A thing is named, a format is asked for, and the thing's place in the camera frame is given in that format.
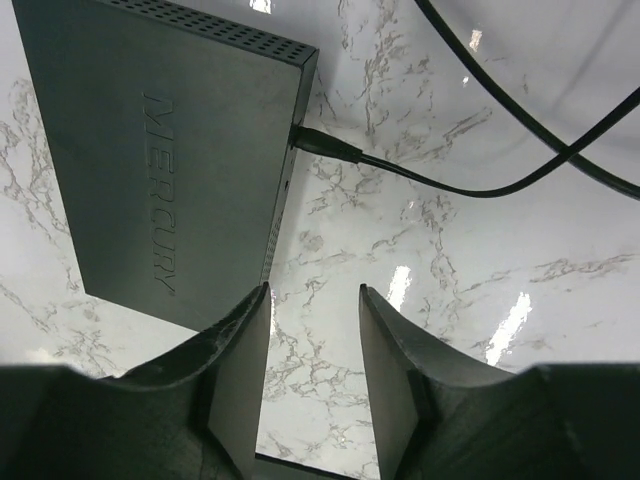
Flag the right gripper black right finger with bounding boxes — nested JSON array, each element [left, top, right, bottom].
[[359, 286, 639, 479]]

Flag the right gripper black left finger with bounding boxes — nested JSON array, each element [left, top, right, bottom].
[[1, 285, 271, 479]]

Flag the black network switch box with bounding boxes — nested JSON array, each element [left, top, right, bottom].
[[13, 0, 319, 331]]

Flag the black power cord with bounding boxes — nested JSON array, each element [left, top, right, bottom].
[[288, 0, 640, 199]]

